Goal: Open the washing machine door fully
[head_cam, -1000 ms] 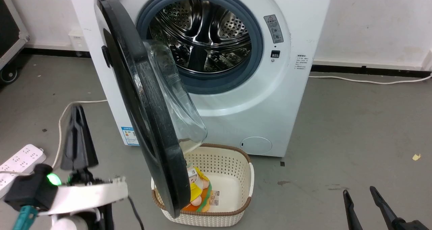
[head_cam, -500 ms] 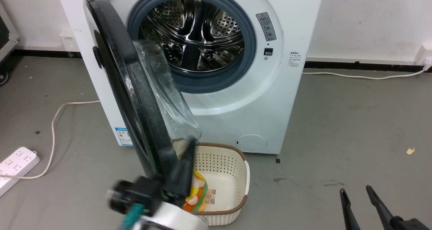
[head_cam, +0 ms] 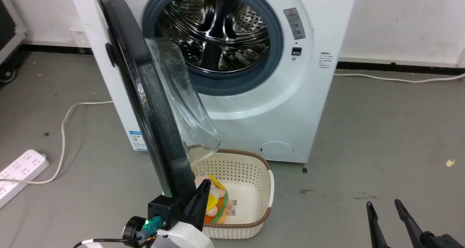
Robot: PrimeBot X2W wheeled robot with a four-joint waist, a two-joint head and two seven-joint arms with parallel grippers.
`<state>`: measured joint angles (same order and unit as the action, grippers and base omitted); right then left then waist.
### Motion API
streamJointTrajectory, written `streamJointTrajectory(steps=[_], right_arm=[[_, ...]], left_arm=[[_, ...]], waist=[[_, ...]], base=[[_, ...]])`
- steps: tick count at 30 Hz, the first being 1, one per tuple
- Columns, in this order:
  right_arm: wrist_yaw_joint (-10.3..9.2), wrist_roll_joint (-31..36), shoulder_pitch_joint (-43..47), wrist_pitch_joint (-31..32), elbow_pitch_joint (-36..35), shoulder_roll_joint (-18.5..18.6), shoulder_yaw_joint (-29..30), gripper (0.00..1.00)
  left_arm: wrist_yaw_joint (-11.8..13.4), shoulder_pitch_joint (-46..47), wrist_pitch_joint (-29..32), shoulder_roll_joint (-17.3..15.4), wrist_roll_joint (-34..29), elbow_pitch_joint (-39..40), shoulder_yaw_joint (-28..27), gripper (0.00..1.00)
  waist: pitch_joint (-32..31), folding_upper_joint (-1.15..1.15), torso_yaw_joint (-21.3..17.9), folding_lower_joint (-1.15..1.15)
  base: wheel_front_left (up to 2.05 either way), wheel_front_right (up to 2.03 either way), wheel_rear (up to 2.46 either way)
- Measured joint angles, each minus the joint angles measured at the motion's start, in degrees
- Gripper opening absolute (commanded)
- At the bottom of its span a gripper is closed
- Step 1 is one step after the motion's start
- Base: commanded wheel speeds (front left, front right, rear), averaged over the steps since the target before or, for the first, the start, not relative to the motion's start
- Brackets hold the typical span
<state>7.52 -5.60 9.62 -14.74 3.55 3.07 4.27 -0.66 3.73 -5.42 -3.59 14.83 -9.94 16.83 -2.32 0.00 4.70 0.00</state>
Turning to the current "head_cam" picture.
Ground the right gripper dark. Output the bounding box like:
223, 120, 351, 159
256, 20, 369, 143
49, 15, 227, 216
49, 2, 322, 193
366, 199, 464, 248

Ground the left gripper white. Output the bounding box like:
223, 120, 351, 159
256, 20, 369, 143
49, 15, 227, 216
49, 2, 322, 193
151, 179, 215, 248

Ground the black round washing machine door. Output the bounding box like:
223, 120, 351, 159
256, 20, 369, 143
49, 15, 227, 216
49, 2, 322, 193
95, 0, 221, 212

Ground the white front-load washing machine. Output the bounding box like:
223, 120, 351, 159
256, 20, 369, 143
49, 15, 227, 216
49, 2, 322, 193
67, 0, 359, 164

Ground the orange yellow plush doll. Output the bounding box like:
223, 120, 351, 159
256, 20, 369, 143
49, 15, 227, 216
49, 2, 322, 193
195, 174, 229, 225

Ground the cream perforated laundry basket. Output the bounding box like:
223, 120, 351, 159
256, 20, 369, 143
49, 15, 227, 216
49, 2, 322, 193
162, 149, 275, 240

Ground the blue energy label sticker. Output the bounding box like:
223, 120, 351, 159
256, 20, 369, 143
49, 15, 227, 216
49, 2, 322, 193
129, 130, 148, 151

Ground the white text sticker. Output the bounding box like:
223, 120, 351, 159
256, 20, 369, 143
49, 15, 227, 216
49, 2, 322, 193
318, 51, 333, 69

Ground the white power strip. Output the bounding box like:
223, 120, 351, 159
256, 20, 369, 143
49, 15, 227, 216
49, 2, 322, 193
0, 149, 50, 209

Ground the grey warning label sticker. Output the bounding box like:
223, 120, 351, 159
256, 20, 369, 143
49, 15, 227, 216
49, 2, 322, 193
283, 8, 306, 40

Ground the black wheeled equipment case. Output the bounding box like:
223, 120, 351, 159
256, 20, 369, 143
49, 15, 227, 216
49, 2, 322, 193
0, 0, 28, 85

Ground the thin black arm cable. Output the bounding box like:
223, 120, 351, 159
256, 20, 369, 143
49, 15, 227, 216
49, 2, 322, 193
73, 236, 143, 248

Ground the white cable along wall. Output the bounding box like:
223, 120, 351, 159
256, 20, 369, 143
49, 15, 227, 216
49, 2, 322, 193
333, 72, 465, 84

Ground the white power strip cable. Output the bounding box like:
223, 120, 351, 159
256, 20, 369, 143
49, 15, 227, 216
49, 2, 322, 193
0, 101, 114, 185

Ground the white wall socket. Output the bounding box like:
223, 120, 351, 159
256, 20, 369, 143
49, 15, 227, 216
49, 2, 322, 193
70, 22, 91, 48

